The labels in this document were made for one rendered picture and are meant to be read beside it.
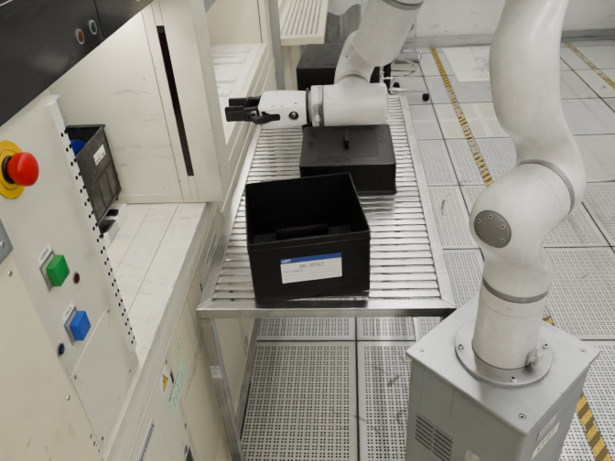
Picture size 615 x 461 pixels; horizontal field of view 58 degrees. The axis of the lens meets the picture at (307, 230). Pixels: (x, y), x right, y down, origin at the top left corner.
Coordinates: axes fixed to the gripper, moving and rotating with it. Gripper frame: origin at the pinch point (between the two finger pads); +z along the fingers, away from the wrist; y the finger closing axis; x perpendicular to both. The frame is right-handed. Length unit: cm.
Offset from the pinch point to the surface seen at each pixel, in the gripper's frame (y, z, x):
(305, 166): 35.4, -10.7, -32.8
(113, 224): 1.2, 34.7, -29.2
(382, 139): 51, -34, -33
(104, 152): 7.3, 34.6, -12.4
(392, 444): 2, -36, -119
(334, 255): -10.7, -19.7, -31.1
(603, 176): 173, -167, -119
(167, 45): 15.0, 16.8, 9.8
